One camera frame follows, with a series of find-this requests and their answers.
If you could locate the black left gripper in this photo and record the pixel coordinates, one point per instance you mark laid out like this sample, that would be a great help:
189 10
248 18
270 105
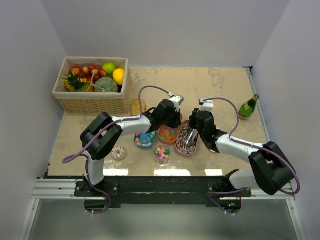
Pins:
177 122

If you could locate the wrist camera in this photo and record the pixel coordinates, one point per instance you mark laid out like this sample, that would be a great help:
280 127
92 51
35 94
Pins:
206 105
177 100

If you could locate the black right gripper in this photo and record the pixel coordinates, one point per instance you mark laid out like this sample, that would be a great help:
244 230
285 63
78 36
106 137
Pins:
192 118

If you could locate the sprinkled donut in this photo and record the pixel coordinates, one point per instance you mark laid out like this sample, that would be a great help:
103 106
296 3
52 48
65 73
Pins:
118 153

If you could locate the yellow lemon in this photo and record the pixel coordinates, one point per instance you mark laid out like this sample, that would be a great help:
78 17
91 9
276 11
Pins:
118 76

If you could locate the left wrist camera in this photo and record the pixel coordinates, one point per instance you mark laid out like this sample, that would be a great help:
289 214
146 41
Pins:
177 100

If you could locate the silver metal scoop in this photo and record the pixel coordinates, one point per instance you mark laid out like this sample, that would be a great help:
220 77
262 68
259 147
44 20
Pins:
190 136

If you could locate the green lime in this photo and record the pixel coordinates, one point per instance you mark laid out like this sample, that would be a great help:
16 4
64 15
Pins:
109 68

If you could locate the wicker basket with liner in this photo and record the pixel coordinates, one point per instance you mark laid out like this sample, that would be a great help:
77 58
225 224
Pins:
89 101

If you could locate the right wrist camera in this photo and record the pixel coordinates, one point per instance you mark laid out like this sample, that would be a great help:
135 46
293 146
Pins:
206 105

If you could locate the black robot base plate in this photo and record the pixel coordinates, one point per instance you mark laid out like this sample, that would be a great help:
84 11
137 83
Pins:
115 191

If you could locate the red strawberries bunch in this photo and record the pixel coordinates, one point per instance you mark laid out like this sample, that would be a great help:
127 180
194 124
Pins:
87 74

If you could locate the small pineapple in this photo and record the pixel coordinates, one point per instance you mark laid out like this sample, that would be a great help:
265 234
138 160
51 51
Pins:
74 84

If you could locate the green pumpkin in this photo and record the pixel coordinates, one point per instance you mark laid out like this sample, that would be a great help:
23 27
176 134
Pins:
105 85

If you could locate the blue tray of star candies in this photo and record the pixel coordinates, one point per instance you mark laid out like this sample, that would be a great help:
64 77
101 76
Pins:
145 140

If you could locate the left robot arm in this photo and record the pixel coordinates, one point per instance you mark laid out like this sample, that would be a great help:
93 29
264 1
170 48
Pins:
100 137

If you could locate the clear glass jar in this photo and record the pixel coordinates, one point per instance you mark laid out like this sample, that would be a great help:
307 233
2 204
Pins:
162 154

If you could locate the green glass bottle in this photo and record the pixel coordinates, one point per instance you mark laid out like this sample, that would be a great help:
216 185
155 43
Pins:
248 108

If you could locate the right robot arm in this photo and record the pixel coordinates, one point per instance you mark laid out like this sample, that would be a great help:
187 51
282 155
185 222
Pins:
270 168

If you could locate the pink tray of lollipops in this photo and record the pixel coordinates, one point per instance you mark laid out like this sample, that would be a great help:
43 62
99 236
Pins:
180 146

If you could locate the orange tray of gummy stars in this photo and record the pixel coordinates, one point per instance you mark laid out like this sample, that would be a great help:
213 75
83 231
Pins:
168 135

